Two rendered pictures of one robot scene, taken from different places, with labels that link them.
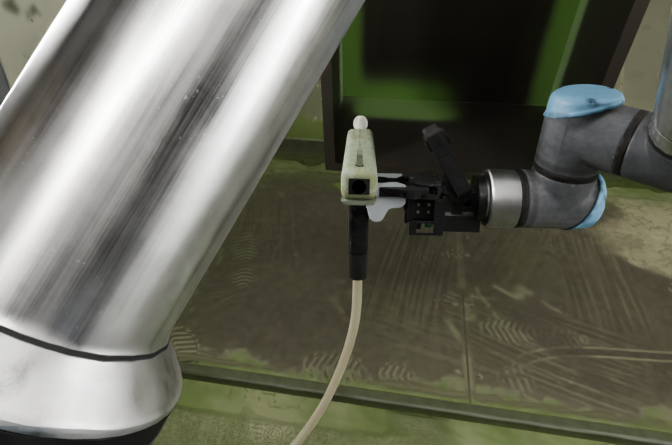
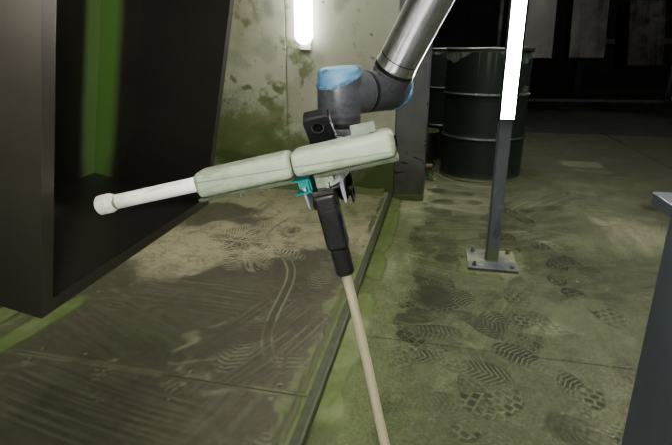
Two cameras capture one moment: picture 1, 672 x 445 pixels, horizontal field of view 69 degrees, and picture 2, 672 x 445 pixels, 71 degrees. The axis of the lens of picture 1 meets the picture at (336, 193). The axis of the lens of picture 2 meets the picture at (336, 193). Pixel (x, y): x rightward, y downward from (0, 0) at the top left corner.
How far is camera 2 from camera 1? 0.90 m
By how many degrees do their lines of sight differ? 79
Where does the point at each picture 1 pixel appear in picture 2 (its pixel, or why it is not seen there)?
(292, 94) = not seen: outside the picture
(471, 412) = (315, 398)
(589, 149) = (366, 97)
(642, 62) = not seen: hidden behind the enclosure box
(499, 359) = (264, 368)
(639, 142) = (382, 82)
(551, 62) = (91, 126)
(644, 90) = not seen: hidden behind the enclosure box
